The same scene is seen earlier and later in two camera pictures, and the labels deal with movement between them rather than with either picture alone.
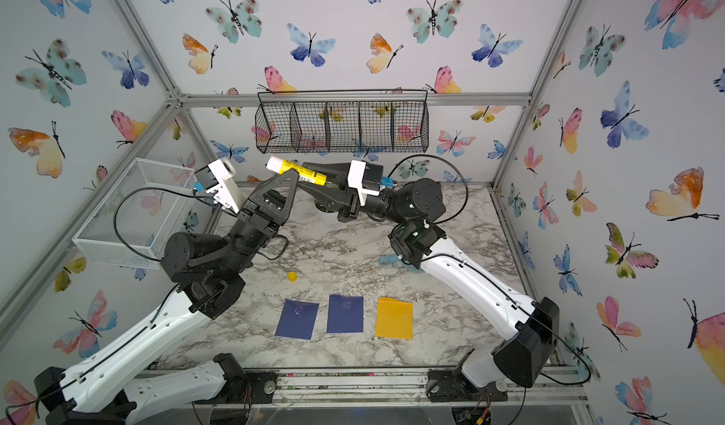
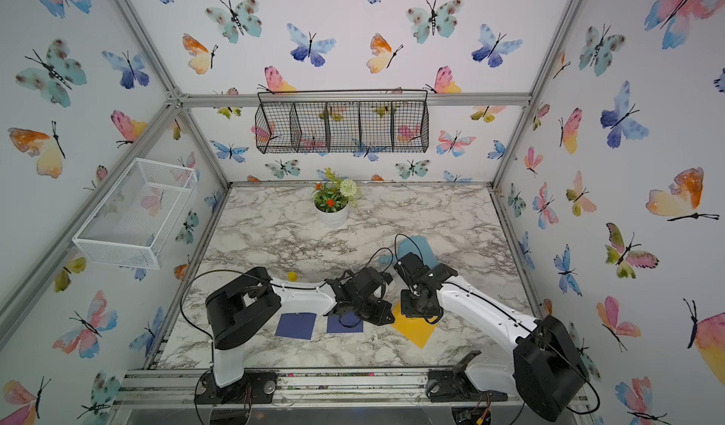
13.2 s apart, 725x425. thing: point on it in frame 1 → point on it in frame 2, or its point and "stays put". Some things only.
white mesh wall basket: [135, 219] stays put
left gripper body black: [248, 221] → [371, 311]
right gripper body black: [371, 179] → [411, 307]
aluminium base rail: [412, 387] stays put
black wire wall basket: [344, 120] stays put
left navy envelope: [297, 319] stays put
